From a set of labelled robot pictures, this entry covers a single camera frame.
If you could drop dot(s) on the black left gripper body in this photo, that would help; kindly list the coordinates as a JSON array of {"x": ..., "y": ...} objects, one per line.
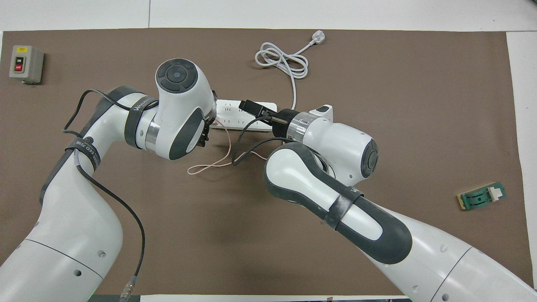
[{"x": 206, "y": 134}]

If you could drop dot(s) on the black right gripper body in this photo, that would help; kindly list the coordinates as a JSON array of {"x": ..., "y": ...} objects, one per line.
[{"x": 283, "y": 123}]

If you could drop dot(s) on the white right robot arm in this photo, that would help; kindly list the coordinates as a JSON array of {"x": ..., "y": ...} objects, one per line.
[{"x": 419, "y": 260}]

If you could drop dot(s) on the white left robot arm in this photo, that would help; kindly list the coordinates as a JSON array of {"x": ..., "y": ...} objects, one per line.
[{"x": 84, "y": 218}]

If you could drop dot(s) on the white power strip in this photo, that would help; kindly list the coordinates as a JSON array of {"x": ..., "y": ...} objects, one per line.
[{"x": 228, "y": 113}]

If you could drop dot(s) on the brown table mat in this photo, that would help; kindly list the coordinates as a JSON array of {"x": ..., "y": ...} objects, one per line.
[{"x": 209, "y": 243}]

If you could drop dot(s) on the green circuit board connector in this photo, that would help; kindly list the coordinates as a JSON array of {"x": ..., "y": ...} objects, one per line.
[{"x": 478, "y": 200}]

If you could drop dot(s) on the grey on-off switch box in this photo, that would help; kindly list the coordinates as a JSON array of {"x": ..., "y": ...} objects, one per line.
[{"x": 29, "y": 65}]

